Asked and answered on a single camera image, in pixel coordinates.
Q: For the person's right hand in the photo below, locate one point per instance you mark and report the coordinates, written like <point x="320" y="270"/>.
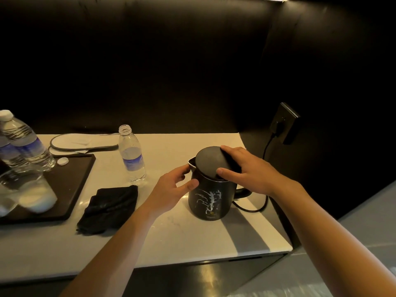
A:
<point x="261" y="174"/>

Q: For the person's left hand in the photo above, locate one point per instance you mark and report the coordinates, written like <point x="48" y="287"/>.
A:
<point x="165" y="191"/>

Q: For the person's right thumb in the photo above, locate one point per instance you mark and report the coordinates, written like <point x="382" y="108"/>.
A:
<point x="229" y="174"/>

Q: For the person's left thumb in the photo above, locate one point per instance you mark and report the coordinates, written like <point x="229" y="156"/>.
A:
<point x="188" y="185"/>

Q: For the black kettle lid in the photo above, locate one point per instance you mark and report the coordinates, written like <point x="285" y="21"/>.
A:
<point x="208" y="162"/>

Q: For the black patterned electric kettle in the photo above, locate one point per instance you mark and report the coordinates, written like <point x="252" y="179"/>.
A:
<point x="210" y="197"/>

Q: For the person's left forearm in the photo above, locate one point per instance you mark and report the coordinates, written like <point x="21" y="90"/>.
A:
<point x="114" y="258"/>

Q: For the person's right forearm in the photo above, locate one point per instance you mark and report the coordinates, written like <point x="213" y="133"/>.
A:
<point x="334" y="244"/>

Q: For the open clear water bottle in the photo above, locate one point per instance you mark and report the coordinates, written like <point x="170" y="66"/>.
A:
<point x="132" y="157"/>

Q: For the black power plug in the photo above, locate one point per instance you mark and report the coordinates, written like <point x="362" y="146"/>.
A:
<point x="277" y="128"/>

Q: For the black folded cloth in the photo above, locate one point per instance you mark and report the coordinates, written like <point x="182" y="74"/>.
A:
<point x="108" y="208"/>

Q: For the black serving tray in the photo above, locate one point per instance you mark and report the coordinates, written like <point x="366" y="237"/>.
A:
<point x="72" y="182"/>

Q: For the white bottle cap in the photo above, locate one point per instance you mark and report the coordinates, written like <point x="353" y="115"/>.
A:
<point x="62" y="161"/>

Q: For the clear drinking glass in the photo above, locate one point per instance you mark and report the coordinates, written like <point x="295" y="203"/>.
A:
<point x="35" y="193"/>
<point x="6" y="201"/>

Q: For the capped clear water bottle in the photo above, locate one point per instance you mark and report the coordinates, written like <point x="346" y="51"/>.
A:
<point x="27" y="142"/>
<point x="9" y="156"/>

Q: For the black wall socket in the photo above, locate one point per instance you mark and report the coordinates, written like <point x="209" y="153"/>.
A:
<point x="290" y="123"/>

